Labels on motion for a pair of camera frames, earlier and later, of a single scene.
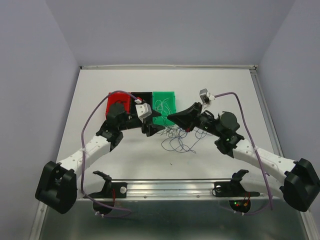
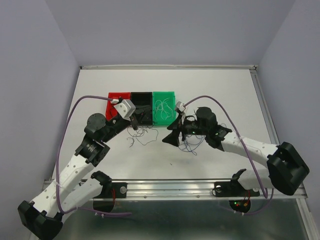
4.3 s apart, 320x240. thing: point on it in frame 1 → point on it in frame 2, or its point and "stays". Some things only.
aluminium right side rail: [272, 132] stays
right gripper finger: [186, 118] → [173, 138]
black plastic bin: [146, 97] stays
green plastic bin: [164, 103] stays
